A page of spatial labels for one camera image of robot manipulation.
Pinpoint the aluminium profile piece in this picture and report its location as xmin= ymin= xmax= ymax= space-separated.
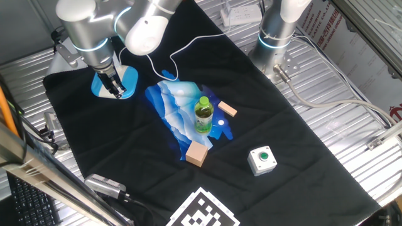
xmin=367 ymin=121 xmax=402 ymax=151

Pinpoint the aluminium frame rail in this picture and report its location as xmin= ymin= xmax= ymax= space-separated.
xmin=329 ymin=0 xmax=402 ymax=79

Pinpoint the white power strip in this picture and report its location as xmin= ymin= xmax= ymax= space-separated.
xmin=219 ymin=3 xmax=263 ymax=28

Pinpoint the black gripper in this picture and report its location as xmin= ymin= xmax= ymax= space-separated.
xmin=96 ymin=69 xmax=127 ymax=99

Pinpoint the white cloth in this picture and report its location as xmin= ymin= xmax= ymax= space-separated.
xmin=46 ymin=37 xmax=92 ymax=76

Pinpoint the silver camera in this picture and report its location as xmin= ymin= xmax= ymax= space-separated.
xmin=84 ymin=173 xmax=127 ymax=200

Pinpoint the green tea bottle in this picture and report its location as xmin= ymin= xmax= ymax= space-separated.
xmin=193 ymin=95 xmax=215 ymax=134

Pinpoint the thick grey robot cable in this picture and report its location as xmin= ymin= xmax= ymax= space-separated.
xmin=272 ymin=64 xmax=398 ymax=126

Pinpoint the aluminium frame bar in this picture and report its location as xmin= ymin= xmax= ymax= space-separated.
xmin=0 ymin=122 xmax=133 ymax=226

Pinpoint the orange cable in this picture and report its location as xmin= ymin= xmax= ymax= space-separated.
xmin=0 ymin=86 xmax=19 ymax=137

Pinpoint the black keyboard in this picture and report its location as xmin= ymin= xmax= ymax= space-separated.
xmin=6 ymin=172 xmax=60 ymax=226

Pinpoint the blue white desk lamp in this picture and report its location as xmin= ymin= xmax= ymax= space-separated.
xmin=90 ymin=64 xmax=139 ymax=100

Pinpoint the silver clamp device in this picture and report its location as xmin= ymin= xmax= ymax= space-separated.
xmin=43 ymin=111 xmax=68 ymax=150

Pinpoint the white board red print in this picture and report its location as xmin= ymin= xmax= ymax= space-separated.
xmin=295 ymin=0 xmax=402 ymax=123

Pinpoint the black camera cable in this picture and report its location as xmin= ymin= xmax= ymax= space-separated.
xmin=119 ymin=191 xmax=155 ymax=226

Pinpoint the black white marker board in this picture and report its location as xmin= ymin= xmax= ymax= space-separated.
xmin=165 ymin=186 xmax=241 ymax=226

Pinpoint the white box green button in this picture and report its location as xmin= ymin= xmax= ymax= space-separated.
xmin=247 ymin=145 xmax=278 ymax=177

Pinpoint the black cable bundle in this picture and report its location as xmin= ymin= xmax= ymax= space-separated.
xmin=0 ymin=73 xmax=60 ymax=167

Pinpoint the thin white cable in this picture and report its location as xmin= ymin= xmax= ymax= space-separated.
xmin=291 ymin=35 xmax=393 ymax=126

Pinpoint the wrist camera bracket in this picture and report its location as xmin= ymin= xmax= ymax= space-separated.
xmin=52 ymin=26 xmax=82 ymax=68

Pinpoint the flat wooden block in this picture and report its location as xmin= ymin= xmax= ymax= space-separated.
xmin=217 ymin=100 xmax=238 ymax=118

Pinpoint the wooden cube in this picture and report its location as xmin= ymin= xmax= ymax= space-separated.
xmin=185 ymin=140 xmax=209 ymax=168

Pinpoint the black cloth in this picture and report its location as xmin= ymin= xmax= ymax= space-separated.
xmin=42 ymin=0 xmax=383 ymax=226

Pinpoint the blue mountain print patch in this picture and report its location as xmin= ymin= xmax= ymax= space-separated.
xmin=144 ymin=69 xmax=235 ymax=161

